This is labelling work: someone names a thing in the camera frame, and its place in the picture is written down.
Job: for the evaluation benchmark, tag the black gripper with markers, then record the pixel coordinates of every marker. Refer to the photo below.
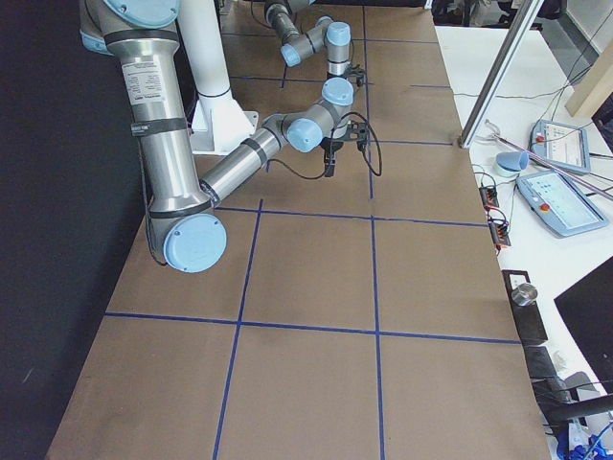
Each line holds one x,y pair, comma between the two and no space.
331,146

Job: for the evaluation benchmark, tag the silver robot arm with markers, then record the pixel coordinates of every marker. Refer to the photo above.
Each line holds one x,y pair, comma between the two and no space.
182,189
327,34

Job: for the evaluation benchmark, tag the far orange black adapter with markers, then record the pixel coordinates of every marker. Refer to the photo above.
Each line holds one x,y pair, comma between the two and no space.
489,197

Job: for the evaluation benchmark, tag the near teach pendant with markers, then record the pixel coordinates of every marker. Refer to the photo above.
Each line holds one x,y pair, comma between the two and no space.
560,204

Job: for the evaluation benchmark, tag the teach pendant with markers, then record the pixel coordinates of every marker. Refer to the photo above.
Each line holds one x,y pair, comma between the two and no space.
563,145
560,204

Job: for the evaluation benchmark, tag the metal cylinder weight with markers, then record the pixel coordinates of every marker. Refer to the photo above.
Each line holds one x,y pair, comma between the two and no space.
524,295

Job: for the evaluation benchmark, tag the far teach pendant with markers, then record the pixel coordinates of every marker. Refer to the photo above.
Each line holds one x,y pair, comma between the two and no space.
563,145

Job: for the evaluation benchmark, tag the black box under cylinder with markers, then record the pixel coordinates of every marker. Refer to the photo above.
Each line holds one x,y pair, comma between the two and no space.
528,321

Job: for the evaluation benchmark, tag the wooden board leaning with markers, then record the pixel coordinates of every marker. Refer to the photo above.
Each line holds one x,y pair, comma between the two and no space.
594,88

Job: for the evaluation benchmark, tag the black chair armrest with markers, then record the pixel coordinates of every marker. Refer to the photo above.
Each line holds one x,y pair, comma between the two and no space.
571,410

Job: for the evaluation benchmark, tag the blue plastic parts pile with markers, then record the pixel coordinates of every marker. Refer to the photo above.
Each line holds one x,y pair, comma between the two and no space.
574,444

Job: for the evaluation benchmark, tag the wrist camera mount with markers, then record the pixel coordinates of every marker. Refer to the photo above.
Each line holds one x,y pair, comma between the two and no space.
358,133
356,75

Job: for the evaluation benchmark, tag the white mast base plate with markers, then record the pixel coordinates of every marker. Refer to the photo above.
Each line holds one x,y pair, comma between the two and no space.
219,125

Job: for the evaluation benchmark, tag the white camera mast pole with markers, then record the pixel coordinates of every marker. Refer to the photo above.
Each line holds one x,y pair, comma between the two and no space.
199,28

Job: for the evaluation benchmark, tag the aluminium frame post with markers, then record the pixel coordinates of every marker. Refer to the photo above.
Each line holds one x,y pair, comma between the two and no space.
520,25

